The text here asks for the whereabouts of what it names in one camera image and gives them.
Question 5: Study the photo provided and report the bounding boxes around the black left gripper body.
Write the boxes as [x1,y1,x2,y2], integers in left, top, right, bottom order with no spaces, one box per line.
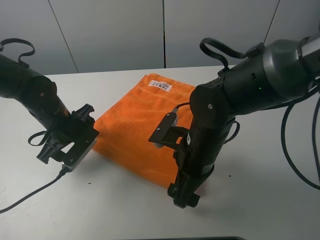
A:
[50,113,95,154]

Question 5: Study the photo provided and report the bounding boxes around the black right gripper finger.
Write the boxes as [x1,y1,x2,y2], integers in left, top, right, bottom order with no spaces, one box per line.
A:
[167,174,200,208]

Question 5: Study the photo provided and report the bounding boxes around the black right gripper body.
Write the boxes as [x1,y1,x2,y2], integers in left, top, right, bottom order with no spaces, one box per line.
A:
[175,122,232,185]

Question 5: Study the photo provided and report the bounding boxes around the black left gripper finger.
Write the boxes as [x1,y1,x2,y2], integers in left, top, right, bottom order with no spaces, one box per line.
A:
[72,103,95,123]
[36,131,65,164]

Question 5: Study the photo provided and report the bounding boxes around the orange microfibre towel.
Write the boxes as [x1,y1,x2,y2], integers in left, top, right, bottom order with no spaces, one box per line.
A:
[93,73,195,188]

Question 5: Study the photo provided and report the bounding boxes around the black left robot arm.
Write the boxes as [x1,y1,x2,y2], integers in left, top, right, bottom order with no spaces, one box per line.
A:
[0,49,99,171]

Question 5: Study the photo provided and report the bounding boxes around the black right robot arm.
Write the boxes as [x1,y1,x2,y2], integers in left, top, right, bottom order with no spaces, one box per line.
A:
[168,33,320,208]

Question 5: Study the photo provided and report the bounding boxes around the white towel label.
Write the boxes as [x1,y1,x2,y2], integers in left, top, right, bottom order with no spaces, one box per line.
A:
[148,80,172,92]

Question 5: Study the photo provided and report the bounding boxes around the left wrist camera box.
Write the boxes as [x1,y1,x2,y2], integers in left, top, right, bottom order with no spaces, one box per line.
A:
[62,128,99,171]

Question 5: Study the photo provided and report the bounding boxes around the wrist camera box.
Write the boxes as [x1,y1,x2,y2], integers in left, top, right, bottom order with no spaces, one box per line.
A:
[148,112,180,150]
[62,128,99,171]

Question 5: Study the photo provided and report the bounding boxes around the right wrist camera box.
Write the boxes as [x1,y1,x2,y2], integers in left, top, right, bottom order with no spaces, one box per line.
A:
[148,112,180,150]

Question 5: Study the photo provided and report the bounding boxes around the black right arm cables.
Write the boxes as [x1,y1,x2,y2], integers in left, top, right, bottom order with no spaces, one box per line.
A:
[280,79,320,191]

